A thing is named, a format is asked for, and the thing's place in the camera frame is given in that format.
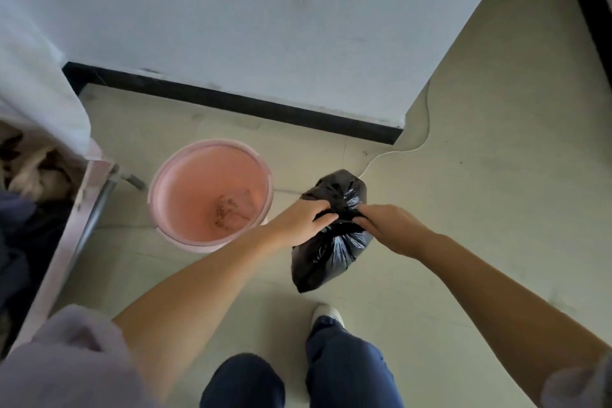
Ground person's right hand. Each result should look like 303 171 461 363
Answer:
352 204 433 260

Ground person's left hand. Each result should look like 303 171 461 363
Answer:
269 199 339 249

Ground black plastic garbage bag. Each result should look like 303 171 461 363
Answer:
292 170 375 294

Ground person's right forearm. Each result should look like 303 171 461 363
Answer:
417 233 610 406

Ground person's left forearm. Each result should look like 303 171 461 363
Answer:
114 222 280 401

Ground person's white shoe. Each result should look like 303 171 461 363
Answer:
312 304 345 330

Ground brown debris in bin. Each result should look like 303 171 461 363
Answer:
214 190 254 228

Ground pink plastic trash bin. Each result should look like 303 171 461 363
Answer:
148 138 274 253

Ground person's blue trousers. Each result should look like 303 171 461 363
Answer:
200 316 404 408

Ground person's light shirt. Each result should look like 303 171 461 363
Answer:
0 304 158 408

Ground clutter under bed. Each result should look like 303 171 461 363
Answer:
0 121 87 356

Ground white bed sheet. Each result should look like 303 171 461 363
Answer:
0 0 91 160

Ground white cable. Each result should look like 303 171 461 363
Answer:
358 80 431 180

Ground pink metal bed frame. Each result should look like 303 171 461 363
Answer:
10 140 145 351

